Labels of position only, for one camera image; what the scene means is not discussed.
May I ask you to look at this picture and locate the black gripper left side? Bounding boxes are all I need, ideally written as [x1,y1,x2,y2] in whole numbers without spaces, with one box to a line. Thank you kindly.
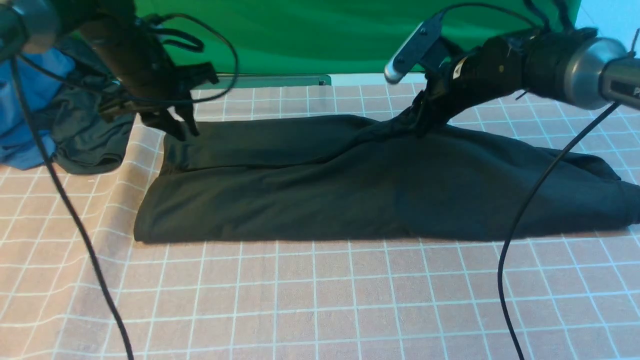
[80,17,219,142]

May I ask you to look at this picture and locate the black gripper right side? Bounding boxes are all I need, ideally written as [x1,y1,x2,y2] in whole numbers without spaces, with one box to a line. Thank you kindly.
[413,36,525,137]

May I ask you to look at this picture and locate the dark gray long-sleeve shirt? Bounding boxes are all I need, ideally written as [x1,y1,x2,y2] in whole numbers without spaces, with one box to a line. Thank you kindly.
[133,114,640,244]

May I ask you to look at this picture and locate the green flat bar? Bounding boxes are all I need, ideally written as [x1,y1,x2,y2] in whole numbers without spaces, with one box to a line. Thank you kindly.
[196,74,332,91]

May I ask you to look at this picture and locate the dark crumpled garment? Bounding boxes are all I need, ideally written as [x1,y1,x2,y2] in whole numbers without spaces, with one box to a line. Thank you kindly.
[36,38,136,175]

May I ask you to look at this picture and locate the blue crumpled garment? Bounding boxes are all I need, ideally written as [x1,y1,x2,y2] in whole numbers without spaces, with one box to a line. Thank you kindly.
[0,45,76,171]

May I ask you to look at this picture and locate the green backdrop cloth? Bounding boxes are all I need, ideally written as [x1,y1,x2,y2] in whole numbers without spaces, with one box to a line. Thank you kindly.
[50,0,581,76]

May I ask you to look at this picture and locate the pink checkered tablecloth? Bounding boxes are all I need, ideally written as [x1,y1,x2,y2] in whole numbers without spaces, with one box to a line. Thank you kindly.
[0,73,640,360]

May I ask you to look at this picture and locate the wrist camera right side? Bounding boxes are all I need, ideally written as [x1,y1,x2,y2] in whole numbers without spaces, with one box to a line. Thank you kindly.
[384,12,451,85]

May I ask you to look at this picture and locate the black cable right side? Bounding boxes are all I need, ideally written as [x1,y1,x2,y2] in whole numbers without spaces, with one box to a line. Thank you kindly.
[440,2,623,360]

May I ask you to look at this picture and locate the black cable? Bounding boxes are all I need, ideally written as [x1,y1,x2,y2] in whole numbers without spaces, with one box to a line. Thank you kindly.
[440,2,623,360]
[10,12,240,360]

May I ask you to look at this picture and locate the black cable left side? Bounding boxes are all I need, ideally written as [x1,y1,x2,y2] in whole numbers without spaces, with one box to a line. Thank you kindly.
[10,12,240,360]

